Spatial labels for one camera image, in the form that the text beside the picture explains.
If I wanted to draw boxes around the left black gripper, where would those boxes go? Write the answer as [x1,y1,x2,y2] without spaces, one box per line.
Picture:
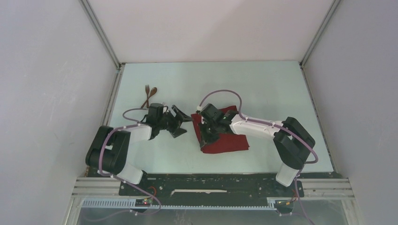
[157,105,193,138]

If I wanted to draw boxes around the red cloth napkin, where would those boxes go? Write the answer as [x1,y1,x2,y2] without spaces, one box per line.
[191,105,249,154]

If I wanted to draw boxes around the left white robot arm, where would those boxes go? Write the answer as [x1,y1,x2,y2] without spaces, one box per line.
[85,103,192,195]

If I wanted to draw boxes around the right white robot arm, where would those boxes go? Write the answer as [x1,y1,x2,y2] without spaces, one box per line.
[199,110,318,196]

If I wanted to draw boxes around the brown wooden spoon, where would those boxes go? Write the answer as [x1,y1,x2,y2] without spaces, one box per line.
[141,87,158,108]

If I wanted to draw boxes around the brown wooden fork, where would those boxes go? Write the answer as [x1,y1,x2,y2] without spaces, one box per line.
[144,85,151,108]

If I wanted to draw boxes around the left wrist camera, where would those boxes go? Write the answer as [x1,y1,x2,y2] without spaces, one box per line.
[146,103,168,124]

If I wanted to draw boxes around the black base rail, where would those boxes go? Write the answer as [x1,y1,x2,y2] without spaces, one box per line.
[119,173,304,206]

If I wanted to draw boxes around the white cable duct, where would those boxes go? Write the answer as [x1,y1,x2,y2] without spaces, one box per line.
[81,198,276,210]

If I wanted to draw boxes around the aluminium extrusion rail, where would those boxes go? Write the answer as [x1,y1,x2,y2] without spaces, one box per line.
[72,177,121,198]

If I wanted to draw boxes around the aluminium frame post left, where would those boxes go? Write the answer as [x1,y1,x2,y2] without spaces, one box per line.
[79,0,121,70]

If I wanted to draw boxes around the aluminium frame post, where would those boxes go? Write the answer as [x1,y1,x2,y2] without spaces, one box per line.
[300,0,342,68]
[79,0,121,70]

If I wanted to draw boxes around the aluminium frame post right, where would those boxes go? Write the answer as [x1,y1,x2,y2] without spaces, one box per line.
[300,0,342,68]

